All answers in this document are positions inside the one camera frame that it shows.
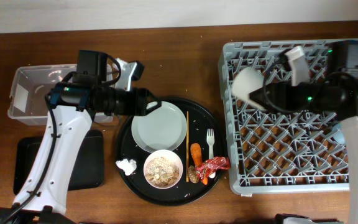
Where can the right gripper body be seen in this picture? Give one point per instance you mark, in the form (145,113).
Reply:
(293,99)

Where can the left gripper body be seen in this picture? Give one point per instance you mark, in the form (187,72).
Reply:
(118,101)

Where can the white paper cup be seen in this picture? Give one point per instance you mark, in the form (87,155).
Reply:
(245,82)

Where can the grey round plate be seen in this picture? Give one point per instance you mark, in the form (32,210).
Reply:
(164,128)

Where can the white tissue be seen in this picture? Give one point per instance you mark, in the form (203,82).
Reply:
(127,166)

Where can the light blue cup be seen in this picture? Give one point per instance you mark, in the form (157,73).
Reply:
(338,135)

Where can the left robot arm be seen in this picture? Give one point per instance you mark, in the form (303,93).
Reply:
(100,84)

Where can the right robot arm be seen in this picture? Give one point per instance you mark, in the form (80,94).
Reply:
(337,93)

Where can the grey dishwasher rack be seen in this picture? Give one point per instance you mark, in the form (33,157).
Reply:
(272,152)

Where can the wooden chopstick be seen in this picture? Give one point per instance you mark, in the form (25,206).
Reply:
(187,146)

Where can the round black serving tray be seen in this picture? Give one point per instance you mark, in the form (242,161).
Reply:
(183,192)

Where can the white plastic fork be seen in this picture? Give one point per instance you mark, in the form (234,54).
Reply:
(210,141)

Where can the orange carrot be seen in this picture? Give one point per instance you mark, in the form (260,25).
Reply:
(196,154)

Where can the pink bowl with food scraps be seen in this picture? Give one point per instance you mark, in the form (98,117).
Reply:
(163,169)

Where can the black rectangular tray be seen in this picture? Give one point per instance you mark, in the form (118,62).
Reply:
(88,171)

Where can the red snack wrapper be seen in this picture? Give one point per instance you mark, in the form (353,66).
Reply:
(211,166)

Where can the brown cookie piece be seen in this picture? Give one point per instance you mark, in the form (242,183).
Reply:
(192,175)

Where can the clear plastic bin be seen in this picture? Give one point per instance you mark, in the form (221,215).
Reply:
(29,86)

